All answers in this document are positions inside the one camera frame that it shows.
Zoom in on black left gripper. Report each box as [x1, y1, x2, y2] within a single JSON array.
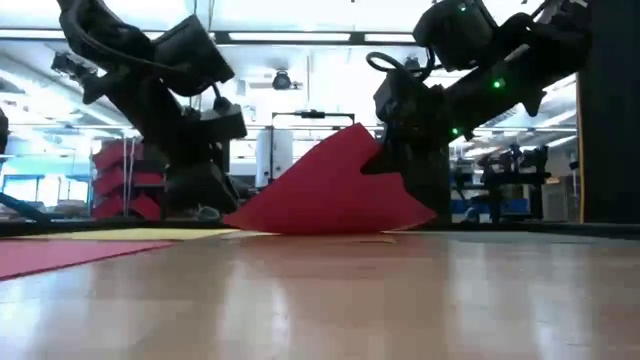
[[119, 14, 241, 220]]

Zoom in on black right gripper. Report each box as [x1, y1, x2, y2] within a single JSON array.
[[360, 74, 494, 177]]

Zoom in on red paper sheet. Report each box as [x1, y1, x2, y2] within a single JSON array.
[[223, 123, 437, 236], [0, 238, 174, 281]]

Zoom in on white cylindrical column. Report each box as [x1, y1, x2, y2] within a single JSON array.
[[254, 128, 295, 190]]

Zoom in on black gantry stand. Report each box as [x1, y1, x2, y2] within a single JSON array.
[[269, 109, 357, 181]]

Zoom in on red stacked crates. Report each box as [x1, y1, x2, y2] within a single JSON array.
[[92, 138, 166, 221]]

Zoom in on black robot workstation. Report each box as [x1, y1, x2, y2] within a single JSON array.
[[452, 143, 554, 224]]

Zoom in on ceiling light strip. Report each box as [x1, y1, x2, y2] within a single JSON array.
[[364, 33, 417, 43], [0, 29, 66, 40], [227, 32, 352, 42]]

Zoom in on blue storage bin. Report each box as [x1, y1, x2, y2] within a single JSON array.
[[451, 198, 532, 216]]

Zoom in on grey cabinet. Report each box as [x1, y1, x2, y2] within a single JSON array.
[[542, 182, 569, 221]]

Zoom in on black partition panel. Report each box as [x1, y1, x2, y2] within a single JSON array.
[[575, 0, 640, 225]]

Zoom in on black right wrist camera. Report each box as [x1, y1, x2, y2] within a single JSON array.
[[373, 74, 401, 119]]

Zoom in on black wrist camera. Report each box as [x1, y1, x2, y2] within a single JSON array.
[[199, 97, 249, 141], [373, 74, 401, 119]]

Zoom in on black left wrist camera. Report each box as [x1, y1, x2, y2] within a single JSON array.
[[199, 97, 249, 141]]

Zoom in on black right camera cable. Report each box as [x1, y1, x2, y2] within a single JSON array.
[[365, 50, 432, 84]]

